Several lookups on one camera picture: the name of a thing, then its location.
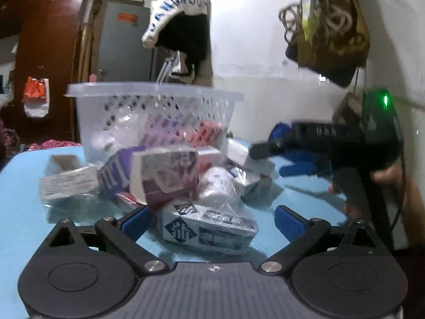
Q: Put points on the purple striped box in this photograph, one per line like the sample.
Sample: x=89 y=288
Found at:
x=162 y=129

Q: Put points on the person's right hand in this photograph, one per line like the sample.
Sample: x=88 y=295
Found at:
x=386 y=174

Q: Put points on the red box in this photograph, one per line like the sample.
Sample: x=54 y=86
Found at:
x=207 y=133

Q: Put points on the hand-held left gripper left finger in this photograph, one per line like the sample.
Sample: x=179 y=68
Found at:
x=134 y=223

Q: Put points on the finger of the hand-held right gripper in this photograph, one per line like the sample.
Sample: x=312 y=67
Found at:
x=298 y=166
x=282 y=144

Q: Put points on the pink white box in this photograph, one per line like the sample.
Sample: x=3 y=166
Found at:
x=211 y=158

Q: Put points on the brown hanging bag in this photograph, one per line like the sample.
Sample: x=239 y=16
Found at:
x=335 y=53

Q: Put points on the grey door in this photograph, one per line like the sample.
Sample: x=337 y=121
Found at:
x=128 y=43

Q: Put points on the white cap with blue band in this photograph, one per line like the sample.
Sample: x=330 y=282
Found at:
x=172 y=6

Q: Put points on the brown wooden wardrobe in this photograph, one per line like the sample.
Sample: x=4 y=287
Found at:
x=43 y=56

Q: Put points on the yellow green packet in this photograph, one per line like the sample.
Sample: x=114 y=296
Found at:
x=308 y=3

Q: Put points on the pink patterned cloth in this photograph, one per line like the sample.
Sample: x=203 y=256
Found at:
x=53 y=144

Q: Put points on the orange white plastic bag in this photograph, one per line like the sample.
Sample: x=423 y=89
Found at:
x=36 y=94

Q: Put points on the black garment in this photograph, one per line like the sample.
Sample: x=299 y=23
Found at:
x=186 y=40

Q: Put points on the white purple medicine box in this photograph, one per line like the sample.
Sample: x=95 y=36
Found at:
x=164 y=176

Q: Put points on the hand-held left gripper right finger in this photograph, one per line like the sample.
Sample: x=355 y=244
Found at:
x=289 y=223

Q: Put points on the clear plastic basket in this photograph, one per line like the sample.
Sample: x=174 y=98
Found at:
x=132 y=113

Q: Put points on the blue white patterned box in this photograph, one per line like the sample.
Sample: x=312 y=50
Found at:
x=206 y=229

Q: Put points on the white wrapped packet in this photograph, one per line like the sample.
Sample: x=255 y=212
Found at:
x=217 y=186

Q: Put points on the small silver blue box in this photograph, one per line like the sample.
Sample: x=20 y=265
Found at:
x=250 y=184

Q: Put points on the person's right forearm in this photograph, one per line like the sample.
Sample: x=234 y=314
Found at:
x=413 y=212

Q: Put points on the white box with open flap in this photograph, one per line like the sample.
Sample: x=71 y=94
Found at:
x=66 y=179

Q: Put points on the white rectangular box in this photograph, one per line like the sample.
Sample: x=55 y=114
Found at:
x=244 y=154

